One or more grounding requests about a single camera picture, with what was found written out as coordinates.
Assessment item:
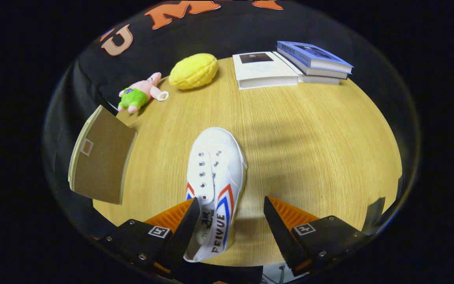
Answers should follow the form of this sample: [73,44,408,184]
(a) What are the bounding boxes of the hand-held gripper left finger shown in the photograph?
[100,197,201,278]

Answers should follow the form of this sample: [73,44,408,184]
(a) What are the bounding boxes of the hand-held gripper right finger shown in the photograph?
[263,196,369,277]

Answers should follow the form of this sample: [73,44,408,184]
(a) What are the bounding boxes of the white canvas shoe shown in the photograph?
[184,127,248,263]

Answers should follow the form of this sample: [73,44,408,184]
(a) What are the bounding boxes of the beige fabric storage box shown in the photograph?
[68,105,138,206]

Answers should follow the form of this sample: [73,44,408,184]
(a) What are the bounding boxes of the pink plush toy green shorts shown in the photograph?
[118,72,169,114]

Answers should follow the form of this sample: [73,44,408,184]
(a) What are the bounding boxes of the pale flat book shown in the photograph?
[273,51,348,85]

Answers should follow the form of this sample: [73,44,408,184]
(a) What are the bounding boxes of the white book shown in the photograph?
[233,51,299,90]

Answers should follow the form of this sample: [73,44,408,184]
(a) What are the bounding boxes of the yellow plush toy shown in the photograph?
[169,53,219,90]

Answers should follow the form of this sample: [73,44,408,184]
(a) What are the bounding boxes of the blue book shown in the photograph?
[276,41,354,74]

